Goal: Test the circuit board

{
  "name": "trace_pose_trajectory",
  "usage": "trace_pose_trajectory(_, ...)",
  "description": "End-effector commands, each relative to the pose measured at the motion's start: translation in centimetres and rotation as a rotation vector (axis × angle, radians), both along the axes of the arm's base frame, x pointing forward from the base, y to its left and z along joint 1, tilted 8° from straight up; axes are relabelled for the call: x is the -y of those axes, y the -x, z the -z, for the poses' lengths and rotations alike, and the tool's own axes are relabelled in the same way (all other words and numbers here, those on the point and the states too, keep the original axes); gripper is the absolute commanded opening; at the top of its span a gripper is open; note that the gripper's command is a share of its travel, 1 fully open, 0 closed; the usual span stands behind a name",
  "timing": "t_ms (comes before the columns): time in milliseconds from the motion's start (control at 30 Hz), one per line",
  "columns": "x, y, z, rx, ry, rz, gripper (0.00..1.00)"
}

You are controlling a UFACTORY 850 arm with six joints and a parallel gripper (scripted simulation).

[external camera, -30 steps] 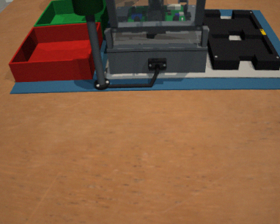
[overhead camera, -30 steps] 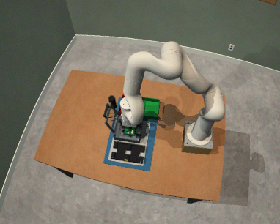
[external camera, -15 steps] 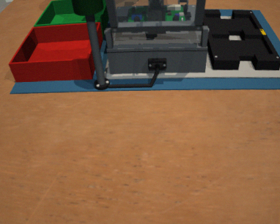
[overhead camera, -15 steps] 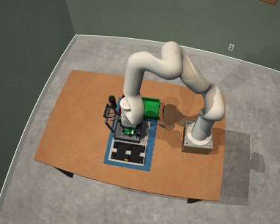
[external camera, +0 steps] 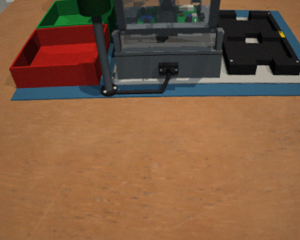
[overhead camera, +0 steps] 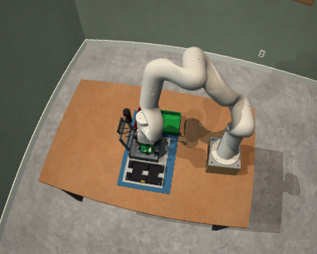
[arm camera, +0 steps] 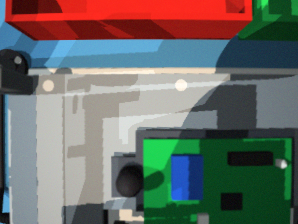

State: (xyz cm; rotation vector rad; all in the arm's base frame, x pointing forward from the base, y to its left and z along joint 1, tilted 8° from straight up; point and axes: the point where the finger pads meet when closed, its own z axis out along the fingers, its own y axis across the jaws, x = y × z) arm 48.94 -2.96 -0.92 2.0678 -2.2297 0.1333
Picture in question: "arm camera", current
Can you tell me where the red open-top bin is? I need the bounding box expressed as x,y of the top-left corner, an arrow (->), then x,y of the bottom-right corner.
5,0 -> 252,41

